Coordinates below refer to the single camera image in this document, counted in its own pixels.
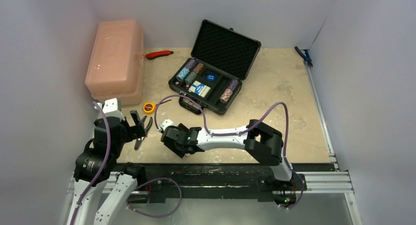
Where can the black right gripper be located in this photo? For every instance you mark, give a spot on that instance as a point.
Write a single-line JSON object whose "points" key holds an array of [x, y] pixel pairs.
{"points": [[172, 138]]}

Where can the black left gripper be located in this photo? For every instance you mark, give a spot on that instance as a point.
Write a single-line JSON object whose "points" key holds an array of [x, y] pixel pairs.
{"points": [[135, 131]]}

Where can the blue Texas Hold'em card box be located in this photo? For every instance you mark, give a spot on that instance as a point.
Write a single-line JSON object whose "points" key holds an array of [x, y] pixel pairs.
{"points": [[199, 89]]}

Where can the orange blue poker chip roll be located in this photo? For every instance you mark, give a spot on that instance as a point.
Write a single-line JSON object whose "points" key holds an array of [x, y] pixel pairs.
{"points": [[226, 95]]}

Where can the blue small blind button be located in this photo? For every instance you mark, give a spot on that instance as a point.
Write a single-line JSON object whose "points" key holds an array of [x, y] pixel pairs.
{"points": [[211, 77]]}

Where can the purple black poker chip roll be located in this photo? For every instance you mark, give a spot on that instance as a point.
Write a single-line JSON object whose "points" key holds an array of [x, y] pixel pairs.
{"points": [[233, 84]]}

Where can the black poker set case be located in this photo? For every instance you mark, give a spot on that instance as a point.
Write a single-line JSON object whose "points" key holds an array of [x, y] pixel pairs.
{"points": [[224, 53]]}

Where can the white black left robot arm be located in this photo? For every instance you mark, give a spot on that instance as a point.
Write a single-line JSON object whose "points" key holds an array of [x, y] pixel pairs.
{"points": [[95, 164]]}

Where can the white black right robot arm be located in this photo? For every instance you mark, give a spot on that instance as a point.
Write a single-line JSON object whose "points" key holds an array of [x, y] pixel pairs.
{"points": [[263, 143]]}

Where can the yellow tape measure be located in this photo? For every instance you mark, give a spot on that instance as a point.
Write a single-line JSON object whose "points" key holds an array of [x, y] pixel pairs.
{"points": [[149, 107]]}

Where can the pink translucent plastic storage box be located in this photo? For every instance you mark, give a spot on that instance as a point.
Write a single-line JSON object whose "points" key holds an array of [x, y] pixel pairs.
{"points": [[116, 66]]}

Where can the red utility knife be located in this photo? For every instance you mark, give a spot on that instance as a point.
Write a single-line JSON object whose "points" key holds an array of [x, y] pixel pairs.
{"points": [[157, 54]]}

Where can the light blue poker chip roll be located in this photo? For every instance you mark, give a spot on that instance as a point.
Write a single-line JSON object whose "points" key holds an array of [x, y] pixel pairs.
{"points": [[182, 74]]}

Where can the green blue poker chip roll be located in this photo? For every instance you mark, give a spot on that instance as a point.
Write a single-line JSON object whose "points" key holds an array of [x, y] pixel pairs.
{"points": [[190, 78]]}

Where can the brown black poker chip roll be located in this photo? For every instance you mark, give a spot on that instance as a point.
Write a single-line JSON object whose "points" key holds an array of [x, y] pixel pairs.
{"points": [[199, 67]]}

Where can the lavender poker chip roll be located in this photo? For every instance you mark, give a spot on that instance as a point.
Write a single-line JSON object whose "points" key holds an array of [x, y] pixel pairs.
{"points": [[191, 64]]}

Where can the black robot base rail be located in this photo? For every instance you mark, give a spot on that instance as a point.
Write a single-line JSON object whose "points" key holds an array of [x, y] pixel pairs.
{"points": [[222, 181]]}

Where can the blue handled pliers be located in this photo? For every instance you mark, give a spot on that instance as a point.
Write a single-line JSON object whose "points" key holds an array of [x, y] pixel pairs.
{"points": [[305, 55]]}

